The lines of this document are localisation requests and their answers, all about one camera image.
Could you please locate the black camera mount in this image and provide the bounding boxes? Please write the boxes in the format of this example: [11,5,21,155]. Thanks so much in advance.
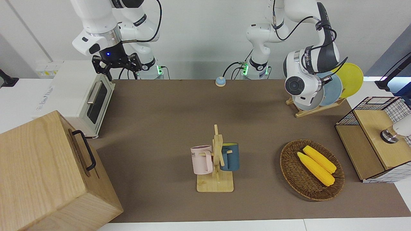
[374,53,411,92]
[0,69,19,88]

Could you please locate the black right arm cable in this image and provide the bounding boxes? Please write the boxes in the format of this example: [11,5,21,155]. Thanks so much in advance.
[122,0,162,44]

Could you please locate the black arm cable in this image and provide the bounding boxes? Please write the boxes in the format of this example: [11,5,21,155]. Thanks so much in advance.
[272,0,337,42]
[122,0,162,44]

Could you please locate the wooden mug stand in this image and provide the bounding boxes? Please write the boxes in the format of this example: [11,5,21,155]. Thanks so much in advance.
[197,124,234,193]

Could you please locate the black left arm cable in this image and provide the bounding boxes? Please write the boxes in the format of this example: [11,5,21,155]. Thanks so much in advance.
[272,0,337,42]

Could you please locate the pink mug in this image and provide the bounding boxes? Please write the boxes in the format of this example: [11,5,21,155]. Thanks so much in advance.
[190,145,214,175]

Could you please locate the white toaster oven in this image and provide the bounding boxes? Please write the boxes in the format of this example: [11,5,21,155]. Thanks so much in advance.
[32,60,115,139]

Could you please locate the white cylinder bottle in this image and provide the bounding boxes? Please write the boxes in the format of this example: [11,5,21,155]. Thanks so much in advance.
[380,114,411,144]

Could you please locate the yellow corn cob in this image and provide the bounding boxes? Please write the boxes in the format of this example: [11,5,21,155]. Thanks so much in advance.
[303,145,337,174]
[297,151,335,187]

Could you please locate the wire grid shelf wooden boards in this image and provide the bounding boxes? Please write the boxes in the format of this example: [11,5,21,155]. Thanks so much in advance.
[335,96,411,183]

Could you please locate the black box handle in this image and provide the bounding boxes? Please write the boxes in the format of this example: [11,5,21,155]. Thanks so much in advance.
[72,130,97,171]

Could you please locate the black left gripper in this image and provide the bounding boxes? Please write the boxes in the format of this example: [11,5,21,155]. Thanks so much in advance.
[317,74,334,86]

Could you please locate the wooden plate rack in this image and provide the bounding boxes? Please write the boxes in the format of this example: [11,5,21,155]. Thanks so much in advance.
[286,96,347,118]

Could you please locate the black base cable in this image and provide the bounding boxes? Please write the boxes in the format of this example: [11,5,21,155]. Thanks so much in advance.
[223,50,254,80]

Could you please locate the dark blue mug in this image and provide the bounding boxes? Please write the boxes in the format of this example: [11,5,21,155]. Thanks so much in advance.
[220,143,240,171]

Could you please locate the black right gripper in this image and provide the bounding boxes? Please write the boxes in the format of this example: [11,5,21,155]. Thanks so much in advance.
[92,42,143,81]

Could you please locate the yellow plate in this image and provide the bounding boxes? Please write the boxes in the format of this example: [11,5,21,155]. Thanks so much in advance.
[331,63,364,98]

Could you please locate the brown wicker basket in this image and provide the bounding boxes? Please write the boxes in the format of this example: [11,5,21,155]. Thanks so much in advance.
[280,139,345,201]

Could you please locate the white wall socket panel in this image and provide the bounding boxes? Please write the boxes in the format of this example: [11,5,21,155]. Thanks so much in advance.
[36,63,61,78]

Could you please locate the brown table mat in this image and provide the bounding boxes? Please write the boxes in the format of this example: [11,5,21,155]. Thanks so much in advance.
[87,79,411,223]

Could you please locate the wooden box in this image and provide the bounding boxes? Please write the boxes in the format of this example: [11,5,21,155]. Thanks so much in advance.
[0,110,124,231]

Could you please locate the gray plate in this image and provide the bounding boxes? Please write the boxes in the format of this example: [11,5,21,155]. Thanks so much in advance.
[294,85,325,111]

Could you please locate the light blue plate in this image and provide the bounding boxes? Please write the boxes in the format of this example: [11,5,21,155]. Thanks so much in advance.
[316,72,343,107]

